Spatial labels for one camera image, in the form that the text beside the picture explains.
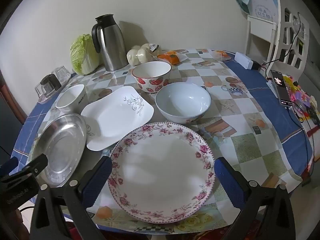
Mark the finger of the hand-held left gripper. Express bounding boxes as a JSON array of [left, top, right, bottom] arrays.
[[0, 156, 19, 178], [0, 154, 48, 183]]

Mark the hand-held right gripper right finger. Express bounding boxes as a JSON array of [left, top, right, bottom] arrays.
[[214, 156, 296, 240]]

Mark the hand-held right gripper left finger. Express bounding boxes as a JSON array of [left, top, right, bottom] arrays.
[[29, 156, 113, 240]]

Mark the stainless steel round plate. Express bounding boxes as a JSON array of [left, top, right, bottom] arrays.
[[29, 113, 87, 188]]

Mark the pink floral round plate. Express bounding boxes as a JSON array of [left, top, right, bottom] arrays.
[[107, 121, 216, 224]]

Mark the light blue bowl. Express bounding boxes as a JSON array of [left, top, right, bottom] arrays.
[[155, 82, 212, 124]]

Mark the strawberry print bowl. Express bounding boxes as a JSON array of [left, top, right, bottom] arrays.
[[132, 61, 172, 94]]

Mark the clear tea tray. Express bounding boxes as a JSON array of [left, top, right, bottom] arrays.
[[35, 75, 73, 104]]

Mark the white square plate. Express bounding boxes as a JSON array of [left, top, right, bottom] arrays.
[[80, 86, 154, 152]]

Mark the white square cup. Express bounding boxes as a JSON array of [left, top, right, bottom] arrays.
[[55, 84, 87, 114]]

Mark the clear glass cup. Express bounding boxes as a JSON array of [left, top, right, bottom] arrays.
[[60, 65, 72, 80], [53, 67, 64, 82]]

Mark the blue tablecloth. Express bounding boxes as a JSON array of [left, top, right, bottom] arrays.
[[10, 59, 314, 193]]

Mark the black smartphone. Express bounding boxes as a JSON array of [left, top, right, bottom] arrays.
[[270, 70, 293, 108]]

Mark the colourful items pile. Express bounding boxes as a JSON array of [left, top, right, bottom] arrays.
[[282, 74, 318, 120]]

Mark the napa cabbage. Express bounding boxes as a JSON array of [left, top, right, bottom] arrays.
[[70, 34, 100, 75]]

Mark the white power box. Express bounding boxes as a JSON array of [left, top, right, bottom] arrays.
[[234, 52, 253, 70]]

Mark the clear packet with orange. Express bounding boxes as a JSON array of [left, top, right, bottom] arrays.
[[212, 49, 232, 62]]

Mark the stainless steel thermos jug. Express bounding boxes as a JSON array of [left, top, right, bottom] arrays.
[[91, 14, 129, 72]]

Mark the orange snack packet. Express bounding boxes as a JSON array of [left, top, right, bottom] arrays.
[[157, 51, 189, 65]]

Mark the clear plastic bun bag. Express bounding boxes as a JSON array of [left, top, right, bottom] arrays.
[[126, 42, 160, 65]]

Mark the white chair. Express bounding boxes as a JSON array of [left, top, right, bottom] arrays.
[[244, 0, 310, 80]]

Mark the white printed box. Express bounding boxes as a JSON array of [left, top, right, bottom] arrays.
[[250, 0, 279, 22]]

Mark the teal cloth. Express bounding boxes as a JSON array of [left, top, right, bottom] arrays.
[[236, 0, 252, 14]]

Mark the black cable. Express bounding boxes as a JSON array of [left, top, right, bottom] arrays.
[[262, 10, 304, 65]]

